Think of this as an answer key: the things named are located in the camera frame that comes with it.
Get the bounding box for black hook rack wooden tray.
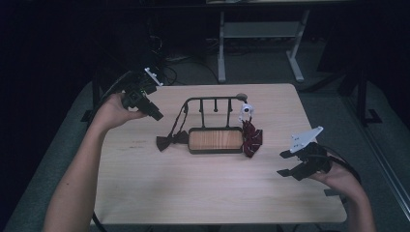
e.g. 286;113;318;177
183;96;249;155

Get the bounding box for red striped bow tie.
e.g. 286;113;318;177
238;102;264;159

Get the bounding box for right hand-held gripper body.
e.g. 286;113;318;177
288;126;333;182

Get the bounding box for white metal desk frame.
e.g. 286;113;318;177
216;9;311;84

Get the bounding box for dark bow tie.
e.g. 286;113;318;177
156;101;191;153

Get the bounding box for black floor cables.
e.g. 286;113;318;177
146;32;220;86

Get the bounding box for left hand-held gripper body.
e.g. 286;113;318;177
120;67;163;112

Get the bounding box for person's right hand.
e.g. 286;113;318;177
308;158;365;201

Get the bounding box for black metal stand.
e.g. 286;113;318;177
356;71;383;127
80;72;104;124

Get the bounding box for person's left hand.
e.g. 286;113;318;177
91;92;148;131

